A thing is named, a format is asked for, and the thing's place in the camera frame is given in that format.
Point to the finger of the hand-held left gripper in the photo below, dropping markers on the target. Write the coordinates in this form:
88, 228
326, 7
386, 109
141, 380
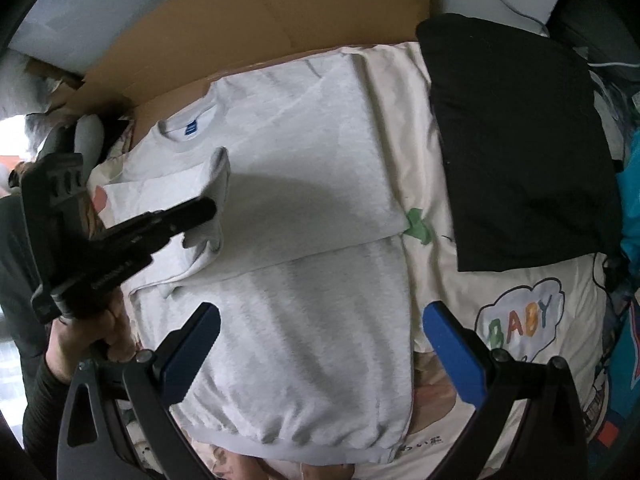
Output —
190, 212

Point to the black garment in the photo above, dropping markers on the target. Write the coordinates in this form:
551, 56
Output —
515, 150

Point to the brown cardboard sheet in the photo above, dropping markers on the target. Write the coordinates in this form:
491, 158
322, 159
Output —
250, 20

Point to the person's left hand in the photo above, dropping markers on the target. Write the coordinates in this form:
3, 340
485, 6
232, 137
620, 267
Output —
80, 345

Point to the teal patterned blanket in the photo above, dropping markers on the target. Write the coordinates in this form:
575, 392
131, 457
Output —
631, 210

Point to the grey neck pillow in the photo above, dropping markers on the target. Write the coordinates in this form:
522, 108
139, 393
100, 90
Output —
90, 135

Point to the light grey sweatshirt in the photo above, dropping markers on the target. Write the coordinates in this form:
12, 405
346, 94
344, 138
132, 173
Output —
300, 160

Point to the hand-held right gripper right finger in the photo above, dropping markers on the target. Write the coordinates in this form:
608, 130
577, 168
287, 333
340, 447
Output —
455, 355

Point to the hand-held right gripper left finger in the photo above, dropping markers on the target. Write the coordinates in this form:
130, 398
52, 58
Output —
195, 350

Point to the person's left forearm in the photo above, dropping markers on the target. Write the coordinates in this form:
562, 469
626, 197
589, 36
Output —
40, 410

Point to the white pillow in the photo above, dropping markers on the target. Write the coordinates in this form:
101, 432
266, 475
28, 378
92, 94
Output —
20, 90

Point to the cream bear print blanket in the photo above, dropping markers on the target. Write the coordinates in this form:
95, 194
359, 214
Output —
450, 285

